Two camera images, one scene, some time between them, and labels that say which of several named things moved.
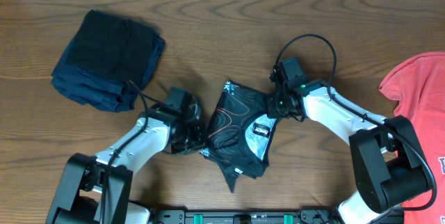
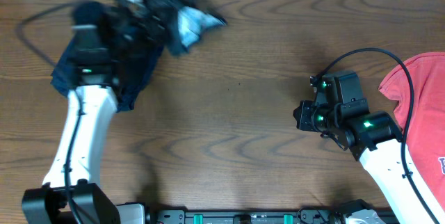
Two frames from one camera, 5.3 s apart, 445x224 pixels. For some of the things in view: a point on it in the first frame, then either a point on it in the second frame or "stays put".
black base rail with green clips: [247, 216] stays put
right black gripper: [272, 111] → [304, 120]
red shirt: [419, 86] stays put
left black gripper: [200, 131] → [142, 19]
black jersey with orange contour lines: [240, 132] → [191, 12]
